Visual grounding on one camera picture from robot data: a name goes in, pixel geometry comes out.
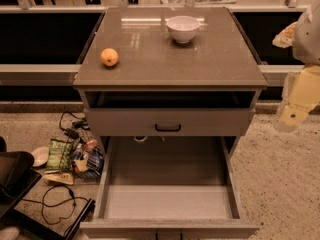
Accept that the grey drawer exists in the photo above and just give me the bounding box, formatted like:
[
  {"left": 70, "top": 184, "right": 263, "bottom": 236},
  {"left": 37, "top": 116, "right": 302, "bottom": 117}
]
[
  {"left": 81, "top": 136, "right": 259, "bottom": 240},
  {"left": 84, "top": 91, "right": 254, "bottom": 136}
]

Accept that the orange fruit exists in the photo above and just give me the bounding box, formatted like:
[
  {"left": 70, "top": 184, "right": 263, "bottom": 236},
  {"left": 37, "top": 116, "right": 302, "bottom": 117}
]
[{"left": 101, "top": 48, "right": 118, "bottom": 67}]

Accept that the black power adapter cable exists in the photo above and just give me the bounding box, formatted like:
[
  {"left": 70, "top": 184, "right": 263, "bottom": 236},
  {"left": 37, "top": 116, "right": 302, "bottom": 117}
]
[{"left": 58, "top": 111, "right": 91, "bottom": 140}]

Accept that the pile of snack packages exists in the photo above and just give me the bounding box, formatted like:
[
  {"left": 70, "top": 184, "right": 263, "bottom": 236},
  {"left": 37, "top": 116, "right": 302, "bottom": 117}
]
[{"left": 72, "top": 139, "right": 104, "bottom": 179}]

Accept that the grey three-drawer cabinet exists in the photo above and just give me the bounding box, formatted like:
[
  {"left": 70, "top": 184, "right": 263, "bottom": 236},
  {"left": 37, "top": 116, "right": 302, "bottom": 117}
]
[{"left": 72, "top": 6, "right": 269, "bottom": 142}]

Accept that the black cable on floor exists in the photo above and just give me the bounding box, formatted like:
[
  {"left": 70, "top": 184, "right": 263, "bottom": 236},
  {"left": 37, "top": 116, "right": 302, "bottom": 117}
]
[{"left": 21, "top": 184, "right": 90, "bottom": 226}]

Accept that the green chip bag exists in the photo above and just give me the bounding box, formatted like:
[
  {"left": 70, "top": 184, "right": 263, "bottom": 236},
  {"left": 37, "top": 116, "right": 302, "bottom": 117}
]
[{"left": 45, "top": 139, "right": 73, "bottom": 173}]

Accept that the yellow snack packet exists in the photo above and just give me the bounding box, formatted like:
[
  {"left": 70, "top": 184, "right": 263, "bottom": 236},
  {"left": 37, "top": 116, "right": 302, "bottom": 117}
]
[{"left": 43, "top": 173, "right": 74, "bottom": 185}]

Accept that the grey top drawer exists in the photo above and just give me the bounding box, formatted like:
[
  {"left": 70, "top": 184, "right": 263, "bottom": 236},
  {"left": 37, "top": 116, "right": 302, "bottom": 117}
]
[{"left": 84, "top": 91, "right": 254, "bottom": 136}]

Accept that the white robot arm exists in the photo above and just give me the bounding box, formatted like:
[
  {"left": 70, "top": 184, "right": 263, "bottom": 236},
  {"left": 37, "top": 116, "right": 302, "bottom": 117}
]
[{"left": 272, "top": 1, "right": 320, "bottom": 132}]

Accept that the black equipment base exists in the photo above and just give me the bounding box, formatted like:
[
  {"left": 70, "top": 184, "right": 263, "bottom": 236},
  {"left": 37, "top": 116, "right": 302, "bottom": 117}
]
[{"left": 0, "top": 137, "right": 95, "bottom": 240}]

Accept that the white bowl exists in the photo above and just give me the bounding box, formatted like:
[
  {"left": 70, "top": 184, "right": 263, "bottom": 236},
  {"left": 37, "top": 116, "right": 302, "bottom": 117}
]
[{"left": 167, "top": 16, "right": 200, "bottom": 43}]

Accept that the white plate on floor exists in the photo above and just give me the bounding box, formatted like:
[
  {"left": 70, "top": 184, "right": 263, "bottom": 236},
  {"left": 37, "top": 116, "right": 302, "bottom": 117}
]
[{"left": 31, "top": 146, "right": 49, "bottom": 167}]

